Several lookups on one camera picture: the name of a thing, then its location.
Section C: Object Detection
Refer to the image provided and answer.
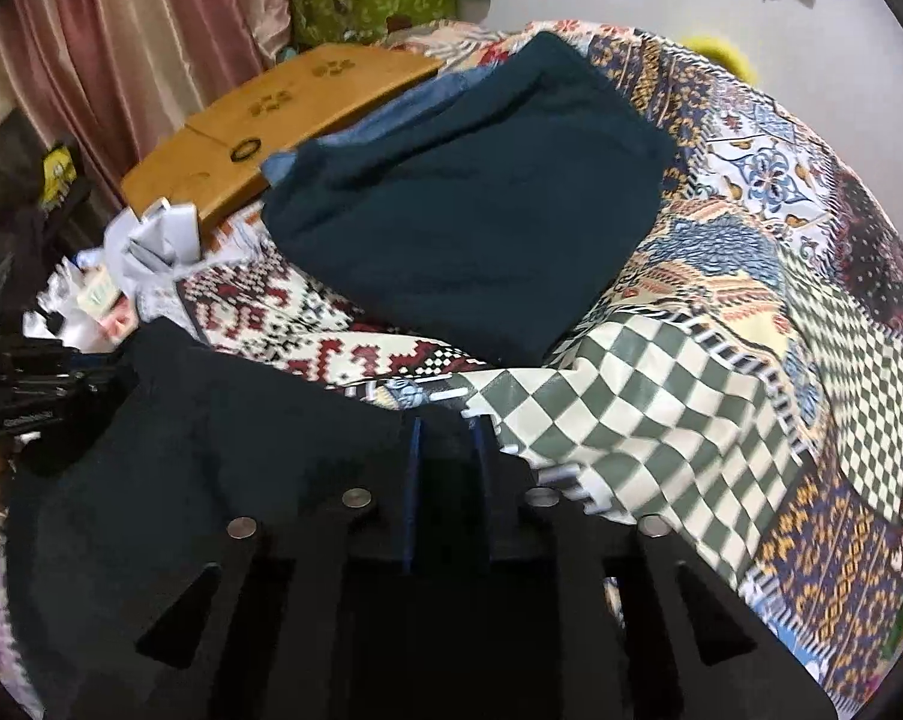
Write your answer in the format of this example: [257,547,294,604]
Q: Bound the blue denim garment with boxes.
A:
[262,64,499,188]

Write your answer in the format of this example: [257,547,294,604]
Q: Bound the yellow fuzzy object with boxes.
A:
[680,34,761,82]

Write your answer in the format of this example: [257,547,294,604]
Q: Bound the dark navy pants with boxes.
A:
[1,317,514,720]

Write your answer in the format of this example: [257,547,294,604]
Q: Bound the crumpled white papers pile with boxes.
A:
[100,199,202,295]

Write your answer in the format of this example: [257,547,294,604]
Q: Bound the wooden lap table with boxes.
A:
[119,43,445,250]

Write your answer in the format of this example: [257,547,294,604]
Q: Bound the pink satin curtain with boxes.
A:
[0,0,296,205]

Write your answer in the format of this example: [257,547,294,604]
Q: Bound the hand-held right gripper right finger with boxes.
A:
[467,424,838,720]

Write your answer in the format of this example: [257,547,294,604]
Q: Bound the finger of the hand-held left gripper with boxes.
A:
[16,337,141,428]

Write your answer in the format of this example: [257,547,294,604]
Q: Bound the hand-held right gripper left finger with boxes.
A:
[68,416,424,720]

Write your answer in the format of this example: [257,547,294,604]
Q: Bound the small white green box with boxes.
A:
[76,281,124,317]

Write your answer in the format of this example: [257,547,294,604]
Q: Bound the yellow and black packet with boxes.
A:
[37,139,82,208]

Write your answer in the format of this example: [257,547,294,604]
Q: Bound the dark teal folded pants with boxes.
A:
[260,31,682,367]

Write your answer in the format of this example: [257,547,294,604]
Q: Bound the green patterned storage bag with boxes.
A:
[289,0,457,47]

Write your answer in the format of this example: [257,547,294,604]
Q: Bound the patchwork printed bedsheet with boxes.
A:
[132,19,903,713]

